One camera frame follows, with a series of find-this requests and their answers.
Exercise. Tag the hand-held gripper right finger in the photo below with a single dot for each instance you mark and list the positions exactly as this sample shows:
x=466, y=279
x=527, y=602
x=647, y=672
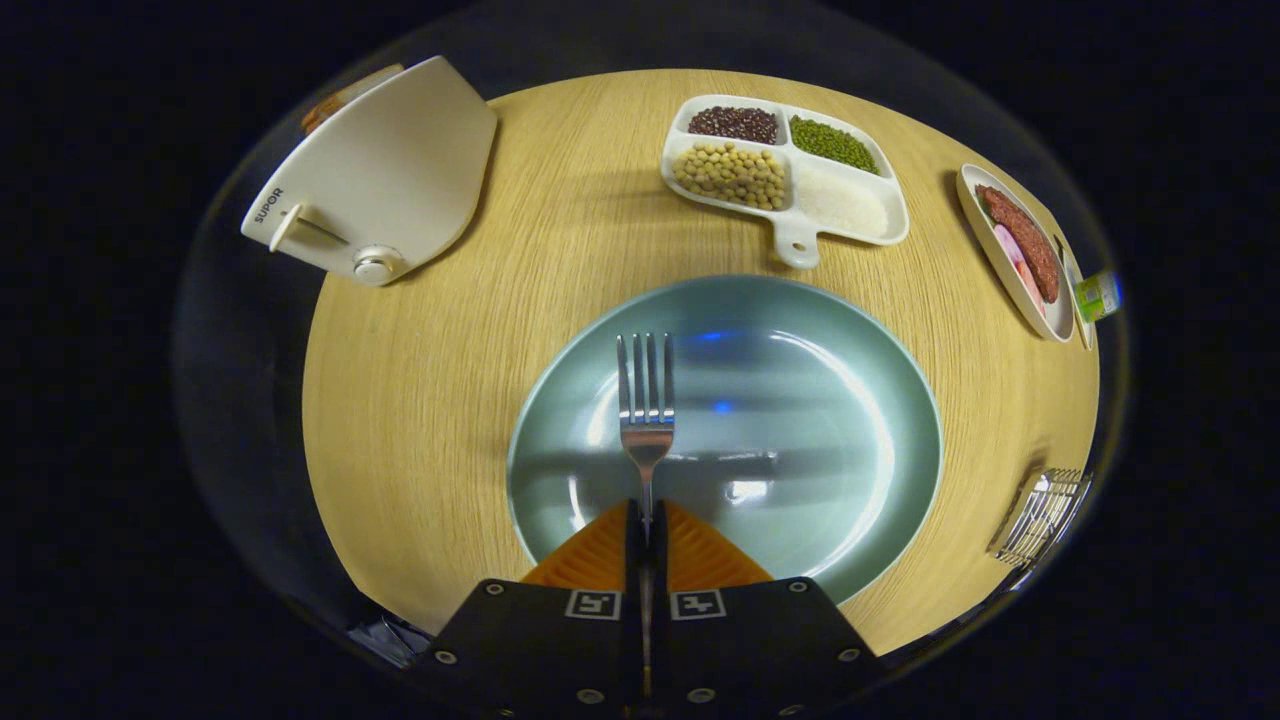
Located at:
x=760, y=640

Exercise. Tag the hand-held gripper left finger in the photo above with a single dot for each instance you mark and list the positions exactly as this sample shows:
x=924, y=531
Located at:
x=530, y=640

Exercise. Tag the silver metal fork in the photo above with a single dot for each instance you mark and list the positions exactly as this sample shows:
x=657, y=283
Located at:
x=646, y=430

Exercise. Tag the light blue round plate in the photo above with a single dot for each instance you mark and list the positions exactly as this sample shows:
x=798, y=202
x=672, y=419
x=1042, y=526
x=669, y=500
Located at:
x=800, y=450

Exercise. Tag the perforated metal drain basket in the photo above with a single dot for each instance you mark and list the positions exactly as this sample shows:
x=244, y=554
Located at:
x=1040, y=515

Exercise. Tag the white divided snack tray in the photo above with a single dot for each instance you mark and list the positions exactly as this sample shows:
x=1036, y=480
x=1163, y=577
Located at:
x=800, y=240

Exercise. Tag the white square coaster tray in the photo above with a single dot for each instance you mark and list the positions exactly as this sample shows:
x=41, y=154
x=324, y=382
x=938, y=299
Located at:
x=1080, y=330

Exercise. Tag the pile of white grains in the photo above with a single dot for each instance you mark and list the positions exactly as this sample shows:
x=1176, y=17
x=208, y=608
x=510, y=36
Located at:
x=842, y=200

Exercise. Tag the beige plate with meat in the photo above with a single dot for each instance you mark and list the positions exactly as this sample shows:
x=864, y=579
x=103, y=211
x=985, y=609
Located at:
x=985, y=240

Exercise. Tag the pale pink round ham slice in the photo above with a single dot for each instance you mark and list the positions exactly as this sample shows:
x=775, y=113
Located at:
x=1006, y=245

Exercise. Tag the pile of yellow soybeans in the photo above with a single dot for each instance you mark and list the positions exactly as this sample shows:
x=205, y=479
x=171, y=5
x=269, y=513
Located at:
x=730, y=175

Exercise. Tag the brown meat patty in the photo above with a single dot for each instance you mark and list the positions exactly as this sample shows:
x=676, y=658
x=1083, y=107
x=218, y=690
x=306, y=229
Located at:
x=1025, y=240

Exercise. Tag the silver and green drink bottle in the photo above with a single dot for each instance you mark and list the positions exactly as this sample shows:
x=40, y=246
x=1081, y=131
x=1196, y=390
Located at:
x=1098, y=295

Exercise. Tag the cream white toaster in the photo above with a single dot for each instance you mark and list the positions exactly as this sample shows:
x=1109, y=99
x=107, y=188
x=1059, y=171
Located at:
x=390, y=170

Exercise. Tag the pile of green mung beans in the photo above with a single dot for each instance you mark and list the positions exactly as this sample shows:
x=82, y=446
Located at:
x=833, y=143

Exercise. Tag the pile of dark red beans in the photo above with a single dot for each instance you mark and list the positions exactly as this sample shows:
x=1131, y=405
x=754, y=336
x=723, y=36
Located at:
x=733, y=123

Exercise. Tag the brown bread slice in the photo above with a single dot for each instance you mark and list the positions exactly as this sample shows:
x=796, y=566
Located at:
x=335, y=100

